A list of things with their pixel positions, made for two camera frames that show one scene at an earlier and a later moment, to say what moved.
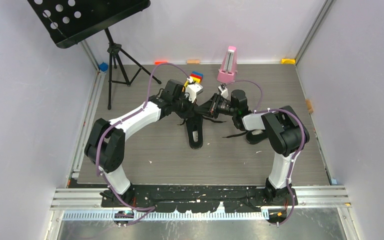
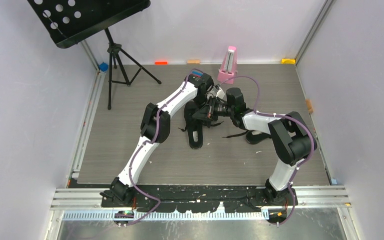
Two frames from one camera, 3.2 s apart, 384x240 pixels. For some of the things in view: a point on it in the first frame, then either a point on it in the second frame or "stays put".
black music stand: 69,22 stays put
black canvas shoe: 253,136 stays put
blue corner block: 103,66 stays put
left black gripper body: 182,105 → 201,101
